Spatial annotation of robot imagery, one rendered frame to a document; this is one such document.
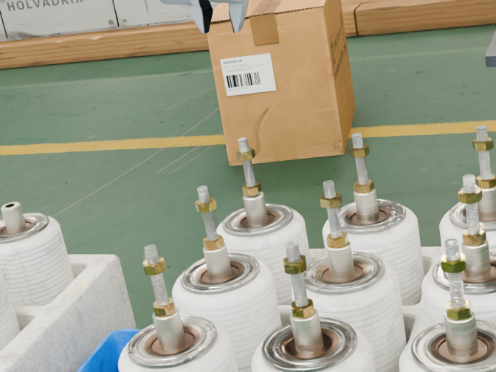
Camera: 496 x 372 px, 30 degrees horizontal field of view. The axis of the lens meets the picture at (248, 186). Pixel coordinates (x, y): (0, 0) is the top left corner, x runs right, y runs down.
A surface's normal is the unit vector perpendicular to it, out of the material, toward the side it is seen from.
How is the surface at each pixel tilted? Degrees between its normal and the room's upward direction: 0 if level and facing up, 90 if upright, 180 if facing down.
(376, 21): 90
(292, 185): 0
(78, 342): 90
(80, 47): 90
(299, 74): 90
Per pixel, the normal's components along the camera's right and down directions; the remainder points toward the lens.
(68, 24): -0.33, 0.40
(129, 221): -0.18, -0.92
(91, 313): 0.92, -0.03
